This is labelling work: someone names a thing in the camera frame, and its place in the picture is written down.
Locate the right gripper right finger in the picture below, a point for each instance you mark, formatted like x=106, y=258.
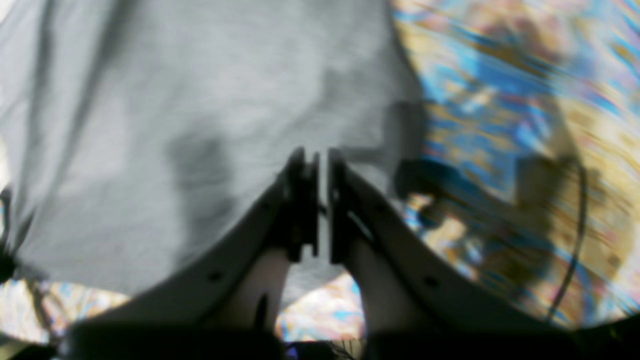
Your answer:
x=404, y=286

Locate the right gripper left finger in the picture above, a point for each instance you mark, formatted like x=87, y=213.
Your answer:
x=238, y=283

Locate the patterned tile tablecloth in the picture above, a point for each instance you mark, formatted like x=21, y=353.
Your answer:
x=526, y=179

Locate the grey T-shirt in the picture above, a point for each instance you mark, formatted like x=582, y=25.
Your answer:
x=137, y=132

